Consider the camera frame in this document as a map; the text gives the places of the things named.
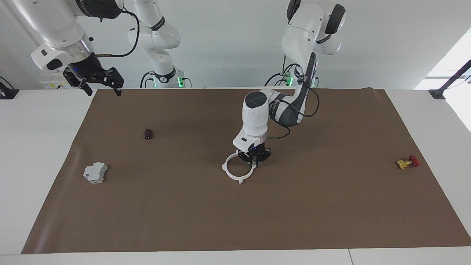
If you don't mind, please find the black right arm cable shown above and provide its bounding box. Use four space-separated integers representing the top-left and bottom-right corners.
91 9 141 58

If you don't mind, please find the brown paper table mat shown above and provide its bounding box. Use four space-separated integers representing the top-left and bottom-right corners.
21 88 471 254

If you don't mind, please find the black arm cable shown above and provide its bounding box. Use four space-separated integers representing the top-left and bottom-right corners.
91 9 141 58
266 52 321 141

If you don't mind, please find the white half-ring pipe clamp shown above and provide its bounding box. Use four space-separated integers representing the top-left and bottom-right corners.
235 151 258 183
222 152 245 184

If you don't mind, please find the black camera stand base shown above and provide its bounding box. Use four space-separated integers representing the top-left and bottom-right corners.
0 76 20 100

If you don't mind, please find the black base cables left arm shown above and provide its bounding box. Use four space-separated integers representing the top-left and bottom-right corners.
264 63 295 87

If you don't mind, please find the black base cables right arm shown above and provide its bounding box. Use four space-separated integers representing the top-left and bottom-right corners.
139 71 156 89

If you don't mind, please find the white wall power strip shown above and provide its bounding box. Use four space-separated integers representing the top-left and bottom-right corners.
40 80 75 90

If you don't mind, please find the brass valve with red handle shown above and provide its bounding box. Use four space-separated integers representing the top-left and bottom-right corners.
396 155 420 170

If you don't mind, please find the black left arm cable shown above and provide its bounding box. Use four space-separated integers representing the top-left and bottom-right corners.
266 52 321 141

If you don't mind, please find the black angled stand pole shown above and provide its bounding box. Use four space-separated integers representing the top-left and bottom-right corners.
428 59 471 100

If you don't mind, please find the white circuit breaker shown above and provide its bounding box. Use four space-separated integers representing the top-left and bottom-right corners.
83 162 109 184

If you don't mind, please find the black base cables arm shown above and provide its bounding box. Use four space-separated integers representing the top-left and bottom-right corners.
264 63 295 87
139 71 156 89

